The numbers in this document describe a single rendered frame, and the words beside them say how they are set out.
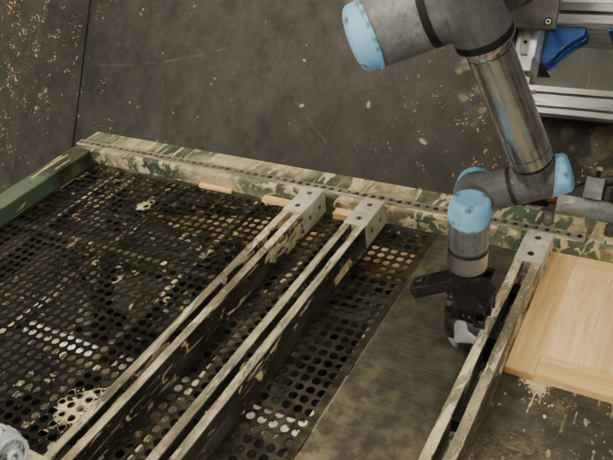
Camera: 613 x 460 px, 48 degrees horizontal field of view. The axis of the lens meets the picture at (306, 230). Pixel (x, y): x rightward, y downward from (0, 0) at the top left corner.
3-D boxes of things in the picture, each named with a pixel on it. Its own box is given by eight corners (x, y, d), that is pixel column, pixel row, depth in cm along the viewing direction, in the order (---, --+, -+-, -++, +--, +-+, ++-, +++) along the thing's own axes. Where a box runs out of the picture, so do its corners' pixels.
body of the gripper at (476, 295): (483, 333, 133) (487, 285, 126) (441, 321, 137) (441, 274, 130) (495, 308, 139) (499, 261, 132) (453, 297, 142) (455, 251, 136)
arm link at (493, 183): (517, 188, 136) (516, 219, 128) (462, 201, 141) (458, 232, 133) (505, 154, 133) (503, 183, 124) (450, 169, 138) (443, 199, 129)
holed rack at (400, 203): (586, 235, 163) (587, 234, 163) (584, 242, 161) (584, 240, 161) (82, 140, 238) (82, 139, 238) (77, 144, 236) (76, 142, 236)
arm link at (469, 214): (494, 186, 125) (492, 212, 119) (491, 235, 131) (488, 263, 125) (450, 183, 127) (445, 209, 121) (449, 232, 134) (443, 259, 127)
